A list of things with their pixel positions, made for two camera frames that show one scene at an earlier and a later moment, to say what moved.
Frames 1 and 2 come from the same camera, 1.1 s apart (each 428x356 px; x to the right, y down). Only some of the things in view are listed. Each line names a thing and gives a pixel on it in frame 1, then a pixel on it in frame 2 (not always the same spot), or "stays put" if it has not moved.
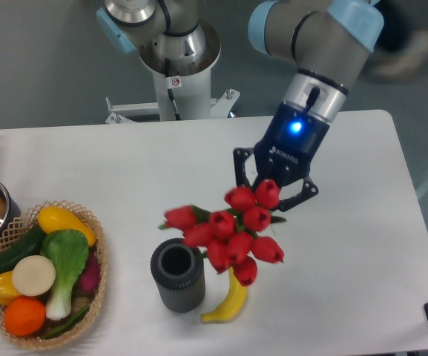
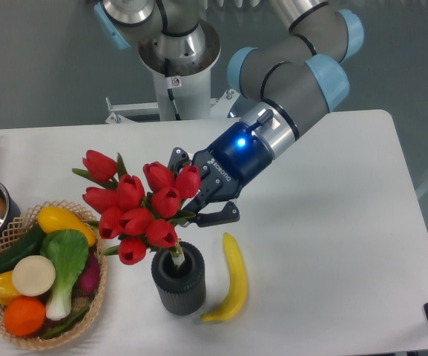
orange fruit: x=24 y=315 stays put
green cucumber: x=30 y=245 stays put
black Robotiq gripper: x=286 y=153 to x=233 y=160
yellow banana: x=232 y=305 stays put
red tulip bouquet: x=231 y=237 to x=133 y=213
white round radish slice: x=33 y=275 stays put
